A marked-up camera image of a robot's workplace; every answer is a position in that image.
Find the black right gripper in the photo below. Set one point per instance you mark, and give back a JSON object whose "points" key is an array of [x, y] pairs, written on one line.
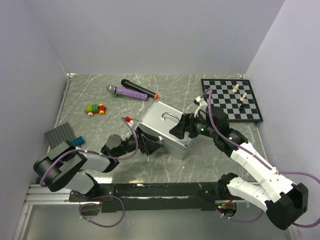
{"points": [[187, 121]]}

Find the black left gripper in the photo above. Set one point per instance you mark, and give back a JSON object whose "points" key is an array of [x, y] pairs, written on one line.
{"points": [[147, 143]]}

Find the grey metal storage box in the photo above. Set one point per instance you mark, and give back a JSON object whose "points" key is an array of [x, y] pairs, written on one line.
{"points": [[158, 121]]}

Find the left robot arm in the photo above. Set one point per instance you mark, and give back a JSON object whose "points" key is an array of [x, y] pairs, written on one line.
{"points": [[66, 165]]}

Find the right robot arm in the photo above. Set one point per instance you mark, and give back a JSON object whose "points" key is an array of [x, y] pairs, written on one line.
{"points": [[280, 198]]}

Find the purple glitter microphone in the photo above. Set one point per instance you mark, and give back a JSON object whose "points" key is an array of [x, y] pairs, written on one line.
{"points": [[126, 92]]}

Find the green toy brick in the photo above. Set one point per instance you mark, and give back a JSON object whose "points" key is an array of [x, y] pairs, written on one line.
{"points": [[117, 95]]}

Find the black chess piece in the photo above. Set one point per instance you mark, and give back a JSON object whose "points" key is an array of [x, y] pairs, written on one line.
{"points": [[242, 106]]}

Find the black microphone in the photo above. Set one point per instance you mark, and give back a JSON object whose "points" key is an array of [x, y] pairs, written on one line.
{"points": [[130, 85]]}

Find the chess board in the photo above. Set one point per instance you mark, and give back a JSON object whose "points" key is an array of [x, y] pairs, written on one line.
{"points": [[224, 97]]}

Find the toy brick car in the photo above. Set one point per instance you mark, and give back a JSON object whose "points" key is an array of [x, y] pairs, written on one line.
{"points": [[92, 109]]}

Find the cream chess piece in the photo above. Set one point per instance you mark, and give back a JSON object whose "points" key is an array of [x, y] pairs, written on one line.
{"points": [[236, 88]]}

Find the blue toy brick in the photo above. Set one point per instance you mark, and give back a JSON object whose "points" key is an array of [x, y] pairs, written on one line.
{"points": [[78, 141]]}

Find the cream chess pawn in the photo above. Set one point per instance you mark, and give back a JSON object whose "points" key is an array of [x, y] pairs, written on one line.
{"points": [[243, 98]]}

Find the grey brick baseplate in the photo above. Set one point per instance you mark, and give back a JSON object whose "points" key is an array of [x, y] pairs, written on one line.
{"points": [[59, 134]]}

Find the black mounting base rail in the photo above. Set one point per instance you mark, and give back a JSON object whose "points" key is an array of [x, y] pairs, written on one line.
{"points": [[157, 196]]}

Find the aluminium frame rail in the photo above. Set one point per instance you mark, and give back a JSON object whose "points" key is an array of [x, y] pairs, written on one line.
{"points": [[38, 195]]}

